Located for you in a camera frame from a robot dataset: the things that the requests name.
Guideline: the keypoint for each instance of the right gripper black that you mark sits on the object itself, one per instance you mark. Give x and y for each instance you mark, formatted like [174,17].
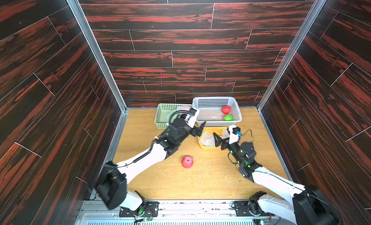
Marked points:
[224,143]

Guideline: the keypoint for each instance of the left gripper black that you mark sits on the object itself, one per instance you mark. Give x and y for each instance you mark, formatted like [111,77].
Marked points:
[198,130]

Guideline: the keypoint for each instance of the white foam net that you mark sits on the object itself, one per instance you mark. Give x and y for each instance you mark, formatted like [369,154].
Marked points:
[207,140]
[225,134]

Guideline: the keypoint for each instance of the green apple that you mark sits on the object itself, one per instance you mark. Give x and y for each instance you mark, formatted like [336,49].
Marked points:
[228,117]

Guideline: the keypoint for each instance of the red apple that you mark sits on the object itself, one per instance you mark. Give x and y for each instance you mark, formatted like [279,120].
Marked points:
[226,110]

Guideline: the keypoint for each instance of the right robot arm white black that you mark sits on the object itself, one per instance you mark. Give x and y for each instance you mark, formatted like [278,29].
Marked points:
[299,204]

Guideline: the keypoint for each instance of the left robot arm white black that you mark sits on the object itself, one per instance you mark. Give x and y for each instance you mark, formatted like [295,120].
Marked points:
[113,180]

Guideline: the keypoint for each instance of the yellow plastic tray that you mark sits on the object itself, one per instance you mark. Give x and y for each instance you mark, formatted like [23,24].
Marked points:
[218,131]

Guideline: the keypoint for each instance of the white plastic basket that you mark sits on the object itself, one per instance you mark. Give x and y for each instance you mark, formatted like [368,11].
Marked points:
[211,111]

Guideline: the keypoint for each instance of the green plastic basket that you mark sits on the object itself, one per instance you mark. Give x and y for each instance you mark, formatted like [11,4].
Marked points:
[164,111]

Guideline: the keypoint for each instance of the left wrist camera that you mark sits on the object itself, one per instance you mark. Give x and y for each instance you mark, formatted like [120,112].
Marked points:
[191,118]

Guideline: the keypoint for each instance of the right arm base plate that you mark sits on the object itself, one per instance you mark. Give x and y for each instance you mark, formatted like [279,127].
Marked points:
[245,208]

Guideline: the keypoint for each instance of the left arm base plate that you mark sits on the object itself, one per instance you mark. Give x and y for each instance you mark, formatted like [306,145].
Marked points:
[146,209]

